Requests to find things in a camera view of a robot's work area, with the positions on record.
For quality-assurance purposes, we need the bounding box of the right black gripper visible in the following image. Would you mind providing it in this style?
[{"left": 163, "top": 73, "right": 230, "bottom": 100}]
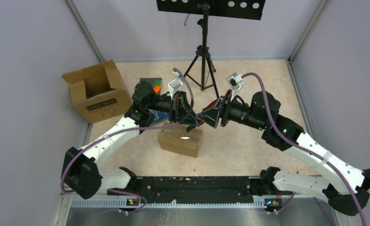
[{"left": 196, "top": 89, "right": 266, "bottom": 131}]

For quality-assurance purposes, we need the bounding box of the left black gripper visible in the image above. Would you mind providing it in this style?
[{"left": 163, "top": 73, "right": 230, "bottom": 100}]
[{"left": 147, "top": 90, "right": 201, "bottom": 126}]

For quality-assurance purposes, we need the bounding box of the blue blister pack item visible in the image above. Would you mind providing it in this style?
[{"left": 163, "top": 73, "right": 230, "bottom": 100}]
[{"left": 151, "top": 110, "right": 169, "bottom": 124}]

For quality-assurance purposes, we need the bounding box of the small cardboard box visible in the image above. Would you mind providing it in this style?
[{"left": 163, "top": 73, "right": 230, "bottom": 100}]
[{"left": 158, "top": 122, "right": 203, "bottom": 158}]

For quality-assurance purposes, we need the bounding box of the large cardboard box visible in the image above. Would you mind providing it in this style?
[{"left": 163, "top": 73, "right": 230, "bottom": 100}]
[{"left": 62, "top": 60, "right": 133, "bottom": 124}]

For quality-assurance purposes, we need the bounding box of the red black utility knife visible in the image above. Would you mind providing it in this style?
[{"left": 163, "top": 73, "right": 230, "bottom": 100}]
[{"left": 186, "top": 106, "right": 217, "bottom": 133}]

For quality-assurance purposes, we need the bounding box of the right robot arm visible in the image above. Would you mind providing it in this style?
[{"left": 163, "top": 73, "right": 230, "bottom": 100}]
[{"left": 196, "top": 91, "right": 370, "bottom": 216}]

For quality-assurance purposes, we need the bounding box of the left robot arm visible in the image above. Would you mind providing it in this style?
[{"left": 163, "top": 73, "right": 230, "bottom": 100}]
[{"left": 60, "top": 78, "right": 200, "bottom": 199}]

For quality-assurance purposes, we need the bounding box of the orange curved toy piece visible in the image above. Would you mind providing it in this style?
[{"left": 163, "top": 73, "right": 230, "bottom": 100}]
[{"left": 153, "top": 85, "right": 161, "bottom": 95}]

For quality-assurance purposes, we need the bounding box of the green toy brick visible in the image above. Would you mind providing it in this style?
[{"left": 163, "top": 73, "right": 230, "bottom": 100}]
[{"left": 154, "top": 80, "right": 161, "bottom": 86}]

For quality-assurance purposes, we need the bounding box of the grey toy brick baseplate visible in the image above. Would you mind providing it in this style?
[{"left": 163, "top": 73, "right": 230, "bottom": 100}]
[{"left": 140, "top": 78, "right": 162, "bottom": 88}]

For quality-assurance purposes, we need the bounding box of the black tripod stand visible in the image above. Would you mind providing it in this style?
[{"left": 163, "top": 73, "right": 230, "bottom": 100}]
[{"left": 185, "top": 0, "right": 219, "bottom": 98}]

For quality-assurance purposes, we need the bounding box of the black perforated plate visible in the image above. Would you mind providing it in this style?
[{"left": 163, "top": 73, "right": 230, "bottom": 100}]
[{"left": 156, "top": 0, "right": 265, "bottom": 20}]

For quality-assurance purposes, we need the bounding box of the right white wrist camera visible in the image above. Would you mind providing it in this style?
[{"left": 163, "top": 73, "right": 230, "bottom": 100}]
[{"left": 226, "top": 73, "right": 245, "bottom": 101}]

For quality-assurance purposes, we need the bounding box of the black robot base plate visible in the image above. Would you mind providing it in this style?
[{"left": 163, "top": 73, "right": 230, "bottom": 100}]
[{"left": 123, "top": 176, "right": 291, "bottom": 204}]

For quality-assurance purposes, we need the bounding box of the grey cable duct rail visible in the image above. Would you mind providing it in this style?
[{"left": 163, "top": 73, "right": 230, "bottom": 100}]
[{"left": 71, "top": 198, "right": 266, "bottom": 209}]

